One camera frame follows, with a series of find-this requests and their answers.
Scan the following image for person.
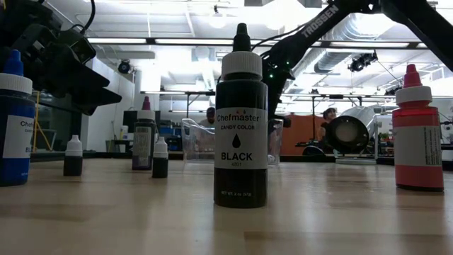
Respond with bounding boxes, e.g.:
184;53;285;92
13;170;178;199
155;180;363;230
198;106;216;129
318;107;338;142

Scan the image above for large purple food coloring bottle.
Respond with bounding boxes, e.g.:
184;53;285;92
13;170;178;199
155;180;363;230
131;96;156;171

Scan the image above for orange partition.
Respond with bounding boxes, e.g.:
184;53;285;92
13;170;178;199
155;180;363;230
281;113;332;156

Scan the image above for small red dropper bottle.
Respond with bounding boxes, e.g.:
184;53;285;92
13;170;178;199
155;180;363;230
62;134;84;177

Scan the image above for small black dropper bottle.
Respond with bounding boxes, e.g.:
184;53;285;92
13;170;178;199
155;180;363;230
151;136;169;179

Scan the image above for large pink food coloring bottle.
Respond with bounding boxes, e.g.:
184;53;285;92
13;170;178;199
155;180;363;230
391;64;445;193

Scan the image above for silver ventilation duct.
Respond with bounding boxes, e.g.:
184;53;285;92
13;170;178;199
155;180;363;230
282;13;401;75

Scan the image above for yellow extension cable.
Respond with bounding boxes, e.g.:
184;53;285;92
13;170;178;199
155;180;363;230
32;91;54;152

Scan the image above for black background monitor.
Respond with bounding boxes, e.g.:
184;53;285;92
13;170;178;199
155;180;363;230
122;110;162;135

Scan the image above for large black food coloring bottle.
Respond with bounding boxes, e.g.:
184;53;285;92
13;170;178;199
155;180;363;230
213;23;269;209

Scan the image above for large blue food coloring bottle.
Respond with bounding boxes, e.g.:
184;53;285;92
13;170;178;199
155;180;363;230
0;49;36;188

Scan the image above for black ceiling spotlight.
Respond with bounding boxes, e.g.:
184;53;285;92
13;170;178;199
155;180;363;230
347;51;379;74

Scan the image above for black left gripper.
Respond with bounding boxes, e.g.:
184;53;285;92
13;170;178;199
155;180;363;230
21;23;122;115

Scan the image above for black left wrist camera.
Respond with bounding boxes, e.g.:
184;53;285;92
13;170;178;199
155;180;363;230
62;28;96;64

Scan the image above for clear plastic bin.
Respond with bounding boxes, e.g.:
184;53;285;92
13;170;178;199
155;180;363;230
180;118;284;166

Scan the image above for white cylindrical spotlight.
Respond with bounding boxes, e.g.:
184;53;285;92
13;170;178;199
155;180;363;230
325;105;378;166

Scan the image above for long ceiling light bar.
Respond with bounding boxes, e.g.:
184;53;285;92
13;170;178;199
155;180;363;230
86;37;411;49

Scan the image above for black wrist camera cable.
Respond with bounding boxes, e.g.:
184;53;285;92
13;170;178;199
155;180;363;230
70;0;96;35

